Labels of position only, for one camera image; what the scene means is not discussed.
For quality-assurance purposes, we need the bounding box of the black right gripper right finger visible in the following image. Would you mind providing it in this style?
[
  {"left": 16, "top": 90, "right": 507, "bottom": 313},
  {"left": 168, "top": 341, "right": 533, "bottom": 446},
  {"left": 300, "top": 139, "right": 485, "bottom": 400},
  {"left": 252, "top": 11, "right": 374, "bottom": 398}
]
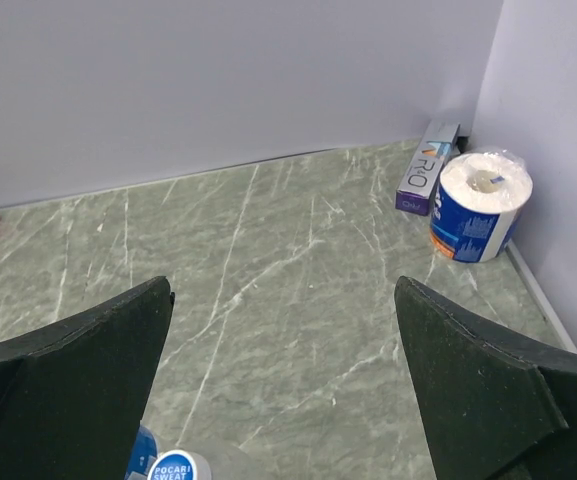
[{"left": 394, "top": 276, "right": 577, "bottom": 479}]

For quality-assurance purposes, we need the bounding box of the wrapped toilet paper roll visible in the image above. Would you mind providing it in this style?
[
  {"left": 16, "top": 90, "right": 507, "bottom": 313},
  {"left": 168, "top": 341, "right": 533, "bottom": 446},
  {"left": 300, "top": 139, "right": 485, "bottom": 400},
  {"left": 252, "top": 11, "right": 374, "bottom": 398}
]
[{"left": 430, "top": 148, "right": 533, "bottom": 263}]

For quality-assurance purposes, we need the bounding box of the blue label Pocari bottle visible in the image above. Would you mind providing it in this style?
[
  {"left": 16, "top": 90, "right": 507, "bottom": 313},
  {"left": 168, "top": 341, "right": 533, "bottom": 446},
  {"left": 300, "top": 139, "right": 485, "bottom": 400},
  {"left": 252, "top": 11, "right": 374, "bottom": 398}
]
[{"left": 123, "top": 424, "right": 269, "bottom": 480}]

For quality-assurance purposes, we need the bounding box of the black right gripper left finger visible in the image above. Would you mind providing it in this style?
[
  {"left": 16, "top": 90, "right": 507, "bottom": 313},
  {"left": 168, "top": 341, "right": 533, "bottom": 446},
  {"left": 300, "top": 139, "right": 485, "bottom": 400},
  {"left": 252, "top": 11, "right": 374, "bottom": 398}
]
[{"left": 0, "top": 276, "right": 174, "bottom": 479}]

